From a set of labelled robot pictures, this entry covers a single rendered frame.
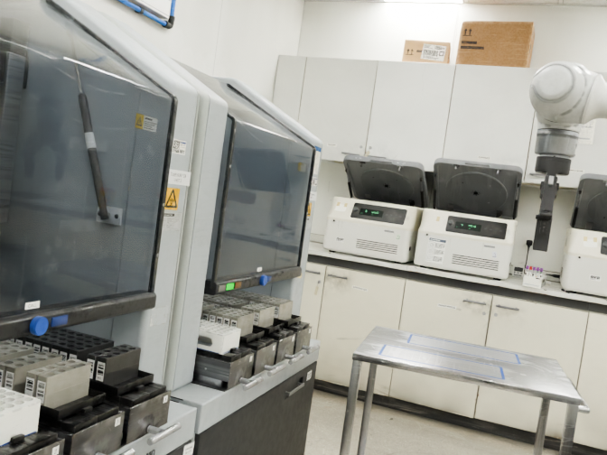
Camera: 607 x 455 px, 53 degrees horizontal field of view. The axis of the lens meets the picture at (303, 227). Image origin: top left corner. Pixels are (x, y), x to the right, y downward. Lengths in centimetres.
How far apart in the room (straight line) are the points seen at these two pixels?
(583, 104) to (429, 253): 252
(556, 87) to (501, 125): 275
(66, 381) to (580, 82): 110
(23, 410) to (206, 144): 71
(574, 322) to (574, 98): 254
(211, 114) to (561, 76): 75
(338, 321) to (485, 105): 165
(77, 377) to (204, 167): 55
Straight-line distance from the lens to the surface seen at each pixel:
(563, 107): 132
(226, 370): 156
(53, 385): 115
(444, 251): 375
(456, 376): 174
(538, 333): 375
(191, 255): 145
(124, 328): 138
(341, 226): 388
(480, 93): 409
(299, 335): 198
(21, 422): 106
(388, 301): 382
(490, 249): 372
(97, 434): 116
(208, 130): 145
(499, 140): 403
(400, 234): 378
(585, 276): 373
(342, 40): 473
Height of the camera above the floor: 124
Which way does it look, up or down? 3 degrees down
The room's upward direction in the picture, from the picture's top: 8 degrees clockwise
